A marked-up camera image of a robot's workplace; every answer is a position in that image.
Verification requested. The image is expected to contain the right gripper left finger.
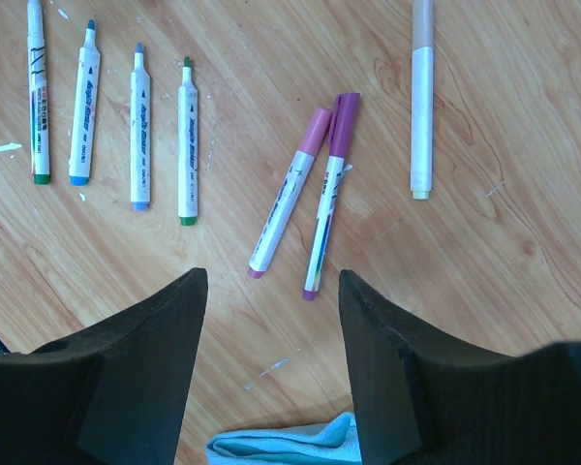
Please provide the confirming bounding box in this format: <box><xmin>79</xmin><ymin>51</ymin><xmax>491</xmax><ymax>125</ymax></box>
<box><xmin>0</xmin><ymin>268</ymin><xmax>208</xmax><ymax>464</ymax></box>

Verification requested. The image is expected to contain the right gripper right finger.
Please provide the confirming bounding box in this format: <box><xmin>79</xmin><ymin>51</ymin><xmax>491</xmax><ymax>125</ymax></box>
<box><xmin>339</xmin><ymin>270</ymin><xmax>581</xmax><ymax>464</ymax></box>

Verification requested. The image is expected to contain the green cap white marker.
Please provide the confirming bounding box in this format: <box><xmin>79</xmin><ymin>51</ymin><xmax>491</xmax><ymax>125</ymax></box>
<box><xmin>177</xmin><ymin>56</ymin><xmax>199</xmax><ymax>227</ymax></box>

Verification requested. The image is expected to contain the magenta cap marker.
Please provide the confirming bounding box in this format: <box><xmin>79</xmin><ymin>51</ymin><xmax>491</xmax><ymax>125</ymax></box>
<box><xmin>302</xmin><ymin>92</ymin><xmax>360</xmax><ymax>300</ymax></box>

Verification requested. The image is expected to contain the lavender cap marker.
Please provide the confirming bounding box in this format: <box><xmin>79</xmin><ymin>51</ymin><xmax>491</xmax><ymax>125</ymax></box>
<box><xmin>130</xmin><ymin>43</ymin><xmax>151</xmax><ymax>211</ymax></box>

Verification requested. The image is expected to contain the light blue marker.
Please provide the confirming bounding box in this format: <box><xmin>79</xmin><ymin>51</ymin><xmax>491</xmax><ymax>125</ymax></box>
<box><xmin>69</xmin><ymin>19</ymin><xmax>101</xmax><ymax>186</ymax></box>

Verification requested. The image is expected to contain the pale pink cap marker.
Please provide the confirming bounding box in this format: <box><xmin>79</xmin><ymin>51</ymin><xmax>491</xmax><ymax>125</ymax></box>
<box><xmin>410</xmin><ymin>0</ymin><xmax>435</xmax><ymax>200</ymax></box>

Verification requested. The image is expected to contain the light blue cloth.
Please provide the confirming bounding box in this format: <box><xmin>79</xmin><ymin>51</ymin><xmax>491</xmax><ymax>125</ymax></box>
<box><xmin>205</xmin><ymin>412</ymin><xmax>362</xmax><ymax>464</ymax></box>

